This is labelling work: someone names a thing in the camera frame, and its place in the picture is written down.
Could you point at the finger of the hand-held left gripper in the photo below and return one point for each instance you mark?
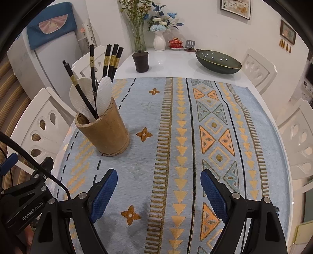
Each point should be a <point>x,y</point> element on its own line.
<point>8,162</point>
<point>45,164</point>

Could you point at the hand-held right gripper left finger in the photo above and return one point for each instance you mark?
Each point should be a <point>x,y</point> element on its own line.
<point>105,193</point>

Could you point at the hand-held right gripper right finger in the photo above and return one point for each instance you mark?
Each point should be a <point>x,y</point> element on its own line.
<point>214,195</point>

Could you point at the bamboo utensil holder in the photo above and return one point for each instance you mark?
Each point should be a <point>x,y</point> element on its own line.
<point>107,132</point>

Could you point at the black chopstick with gold band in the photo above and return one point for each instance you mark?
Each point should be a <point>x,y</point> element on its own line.
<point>92,63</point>
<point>113,58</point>
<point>106,58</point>
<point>73,80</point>
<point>118,61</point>

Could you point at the white dining chair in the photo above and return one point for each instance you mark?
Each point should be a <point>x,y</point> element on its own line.
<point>83,66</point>
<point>24,132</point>
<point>307,117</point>
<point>266,83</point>

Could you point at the brown striped cloth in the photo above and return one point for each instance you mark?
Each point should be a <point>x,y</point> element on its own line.
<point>12,97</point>

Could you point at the blue patterned table mat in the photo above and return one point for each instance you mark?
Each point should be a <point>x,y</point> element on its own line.
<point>151,136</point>

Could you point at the white refrigerator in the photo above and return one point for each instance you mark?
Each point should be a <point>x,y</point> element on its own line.
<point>56,63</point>

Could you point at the blue fridge cover cloth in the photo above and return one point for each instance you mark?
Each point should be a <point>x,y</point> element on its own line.
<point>36,41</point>

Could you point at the white storage shelf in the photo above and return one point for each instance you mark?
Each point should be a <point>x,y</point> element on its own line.
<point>86,41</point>

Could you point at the dark green bowl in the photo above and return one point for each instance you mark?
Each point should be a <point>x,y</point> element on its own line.
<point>215,64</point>

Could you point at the dark brown pot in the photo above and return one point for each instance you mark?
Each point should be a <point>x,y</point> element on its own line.
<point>141,62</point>

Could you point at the small metal stand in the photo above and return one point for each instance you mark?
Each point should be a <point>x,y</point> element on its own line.
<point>190,44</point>

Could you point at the glass vase with green stems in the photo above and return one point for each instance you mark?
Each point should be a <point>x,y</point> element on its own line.
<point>139,41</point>

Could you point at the red lidded teacup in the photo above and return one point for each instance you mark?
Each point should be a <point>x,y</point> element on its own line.
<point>175,44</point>

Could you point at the white vase with blue flowers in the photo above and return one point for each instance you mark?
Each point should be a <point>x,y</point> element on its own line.
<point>159,41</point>

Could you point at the hanging orange tassels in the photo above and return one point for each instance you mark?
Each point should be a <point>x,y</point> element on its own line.
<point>289,49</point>

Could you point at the small framed picture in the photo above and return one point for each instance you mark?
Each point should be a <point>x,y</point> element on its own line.
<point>288,31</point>

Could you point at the large framed picture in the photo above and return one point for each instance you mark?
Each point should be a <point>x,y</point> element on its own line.
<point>234,7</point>

